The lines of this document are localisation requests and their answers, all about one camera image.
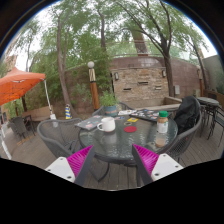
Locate laptop with stickers right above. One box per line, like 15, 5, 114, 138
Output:
131, 109, 159, 121

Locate background round table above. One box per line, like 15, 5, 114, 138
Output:
197, 97, 224, 138

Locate wooden lamp post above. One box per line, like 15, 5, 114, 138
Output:
87, 61, 100, 111

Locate striped blue yellow bollard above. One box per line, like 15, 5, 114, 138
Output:
65, 104, 72, 119

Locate background dark chair left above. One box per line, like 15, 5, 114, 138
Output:
9, 115, 35, 137

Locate round glass patio table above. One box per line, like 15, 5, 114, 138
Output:
78, 113, 179, 188

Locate chair with black jacket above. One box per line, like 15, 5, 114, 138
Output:
156, 96, 202, 160

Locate laptop with stickers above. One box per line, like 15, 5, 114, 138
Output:
76, 115, 102, 130
131, 109, 159, 121

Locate laptop with stickers left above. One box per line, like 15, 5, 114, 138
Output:
76, 115, 102, 130

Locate orange canopy tent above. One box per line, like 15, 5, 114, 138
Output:
0, 67, 45, 106

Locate dark round coaster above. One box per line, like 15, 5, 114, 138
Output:
124, 122, 132, 126

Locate bottle with green cap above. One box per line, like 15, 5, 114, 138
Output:
157, 111, 168, 134

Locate potted green plant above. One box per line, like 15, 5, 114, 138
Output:
100, 91, 118, 106

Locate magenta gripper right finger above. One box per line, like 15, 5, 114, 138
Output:
132, 144, 182, 185

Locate white ceramic mug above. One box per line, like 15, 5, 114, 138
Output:
97, 117, 115, 132

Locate red round coaster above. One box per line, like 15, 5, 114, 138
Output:
124, 126, 137, 133

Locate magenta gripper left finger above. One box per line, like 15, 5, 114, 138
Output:
46, 145, 95, 186

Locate yellow square coaster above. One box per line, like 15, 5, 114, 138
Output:
127, 118, 139, 123

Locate grey mesh patio chair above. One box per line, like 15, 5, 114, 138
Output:
37, 118, 81, 158

